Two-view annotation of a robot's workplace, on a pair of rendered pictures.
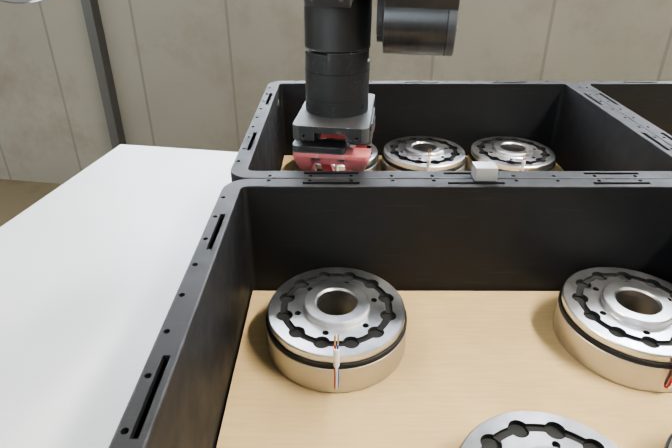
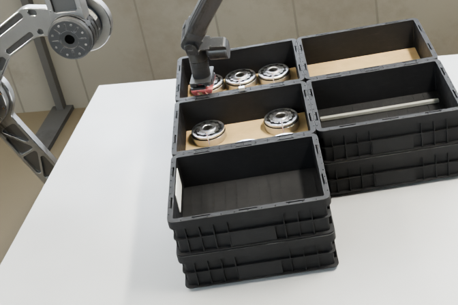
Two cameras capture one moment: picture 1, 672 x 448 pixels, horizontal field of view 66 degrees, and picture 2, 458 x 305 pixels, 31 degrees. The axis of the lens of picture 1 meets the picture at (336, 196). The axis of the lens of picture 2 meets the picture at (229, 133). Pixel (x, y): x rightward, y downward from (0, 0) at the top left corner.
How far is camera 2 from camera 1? 2.07 m
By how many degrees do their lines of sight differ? 6
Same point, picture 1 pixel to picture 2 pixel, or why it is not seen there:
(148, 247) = (139, 131)
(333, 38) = (196, 60)
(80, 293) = (122, 150)
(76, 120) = (12, 60)
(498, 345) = (249, 132)
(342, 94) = (202, 73)
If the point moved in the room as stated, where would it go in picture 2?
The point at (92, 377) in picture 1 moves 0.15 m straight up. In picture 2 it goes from (140, 169) to (129, 131)
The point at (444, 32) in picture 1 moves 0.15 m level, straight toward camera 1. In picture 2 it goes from (224, 54) to (215, 79)
